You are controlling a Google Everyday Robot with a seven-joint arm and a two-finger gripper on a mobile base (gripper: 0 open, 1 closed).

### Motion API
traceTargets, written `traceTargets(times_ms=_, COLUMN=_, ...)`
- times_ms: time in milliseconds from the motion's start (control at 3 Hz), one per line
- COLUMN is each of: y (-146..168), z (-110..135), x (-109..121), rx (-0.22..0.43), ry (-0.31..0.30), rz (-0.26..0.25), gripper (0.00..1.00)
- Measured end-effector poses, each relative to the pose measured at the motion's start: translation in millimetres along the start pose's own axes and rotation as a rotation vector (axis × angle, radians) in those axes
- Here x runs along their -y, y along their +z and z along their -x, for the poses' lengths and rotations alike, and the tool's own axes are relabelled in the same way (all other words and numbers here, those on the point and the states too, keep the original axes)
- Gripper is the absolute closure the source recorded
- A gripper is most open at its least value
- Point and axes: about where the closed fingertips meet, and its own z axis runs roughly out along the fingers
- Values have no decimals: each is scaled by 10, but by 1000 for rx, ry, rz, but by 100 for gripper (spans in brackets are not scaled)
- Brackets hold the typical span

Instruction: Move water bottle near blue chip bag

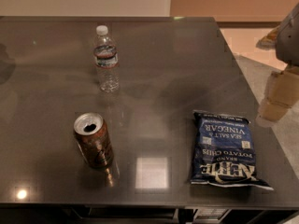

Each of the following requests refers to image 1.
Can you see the clear plastic water bottle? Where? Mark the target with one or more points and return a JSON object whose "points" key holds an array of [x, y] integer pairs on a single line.
{"points": [[106, 60]]}

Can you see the yellow object on floor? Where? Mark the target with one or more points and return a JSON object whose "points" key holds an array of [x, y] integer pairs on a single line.
{"points": [[269, 41]]}

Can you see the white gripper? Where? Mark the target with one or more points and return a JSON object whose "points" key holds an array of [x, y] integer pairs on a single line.
{"points": [[290, 42]]}

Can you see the brown soda can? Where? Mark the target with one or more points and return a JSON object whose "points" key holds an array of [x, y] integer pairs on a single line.
{"points": [[91, 133]]}

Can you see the blue potato chip bag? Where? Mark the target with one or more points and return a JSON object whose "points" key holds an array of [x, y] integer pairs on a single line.
{"points": [[224, 154]]}

